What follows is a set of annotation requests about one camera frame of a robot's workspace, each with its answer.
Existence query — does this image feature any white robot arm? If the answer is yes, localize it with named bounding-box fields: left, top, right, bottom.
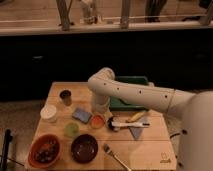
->
left=87, top=67, right=213, bottom=171

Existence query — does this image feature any dark metal cup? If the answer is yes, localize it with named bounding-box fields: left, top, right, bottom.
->
left=59, top=90, right=72, bottom=106

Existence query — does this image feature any green small cup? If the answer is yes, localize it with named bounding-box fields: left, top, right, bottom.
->
left=64, top=123, right=79, bottom=138

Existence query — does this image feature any green plastic tray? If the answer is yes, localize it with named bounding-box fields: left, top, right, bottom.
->
left=108, top=75, right=150, bottom=112

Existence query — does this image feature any blue sponge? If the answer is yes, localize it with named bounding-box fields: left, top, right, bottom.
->
left=72, top=108, right=92, bottom=123

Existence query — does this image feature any yellow banana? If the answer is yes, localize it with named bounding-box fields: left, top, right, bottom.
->
left=126, top=111, right=147, bottom=123

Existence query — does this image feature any grey blue cloth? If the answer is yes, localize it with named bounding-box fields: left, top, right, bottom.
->
left=129, top=116, right=148, bottom=140

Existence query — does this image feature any metal fork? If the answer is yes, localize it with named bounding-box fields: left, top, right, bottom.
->
left=103, top=144, right=132, bottom=171

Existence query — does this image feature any dark brown bowl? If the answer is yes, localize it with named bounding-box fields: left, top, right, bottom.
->
left=71, top=134, right=98, bottom=164

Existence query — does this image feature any orange bowl with food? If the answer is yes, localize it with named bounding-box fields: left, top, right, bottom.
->
left=28, top=134, right=61, bottom=169

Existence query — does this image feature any black stand pole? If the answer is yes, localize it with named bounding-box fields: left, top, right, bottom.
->
left=0, top=129, right=13, bottom=171

